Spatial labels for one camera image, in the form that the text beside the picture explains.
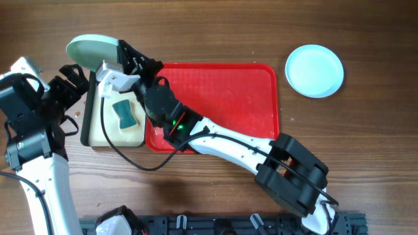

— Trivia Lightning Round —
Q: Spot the green yellow sponge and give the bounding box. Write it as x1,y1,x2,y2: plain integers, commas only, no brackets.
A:
112,99,139,133

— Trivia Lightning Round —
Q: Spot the mint green round plate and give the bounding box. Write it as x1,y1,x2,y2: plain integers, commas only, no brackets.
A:
66,34,118,72

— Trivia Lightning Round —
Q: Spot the light blue round plate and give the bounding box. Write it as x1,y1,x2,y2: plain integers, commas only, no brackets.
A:
284,44,345,99

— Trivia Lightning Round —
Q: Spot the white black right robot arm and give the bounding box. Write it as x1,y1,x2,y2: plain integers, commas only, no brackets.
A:
117,40,338,234

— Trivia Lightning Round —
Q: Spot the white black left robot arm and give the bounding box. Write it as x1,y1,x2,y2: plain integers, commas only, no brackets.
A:
1,64,89,234

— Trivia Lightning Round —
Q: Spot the black water basin tray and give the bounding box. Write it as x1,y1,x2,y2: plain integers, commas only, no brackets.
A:
80,72,146,147

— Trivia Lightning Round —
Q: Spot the red plastic tray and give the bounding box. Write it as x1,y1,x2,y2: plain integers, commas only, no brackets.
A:
159,63,280,139

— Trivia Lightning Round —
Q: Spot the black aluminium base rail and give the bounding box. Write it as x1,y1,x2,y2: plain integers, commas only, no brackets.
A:
79,212,369,235

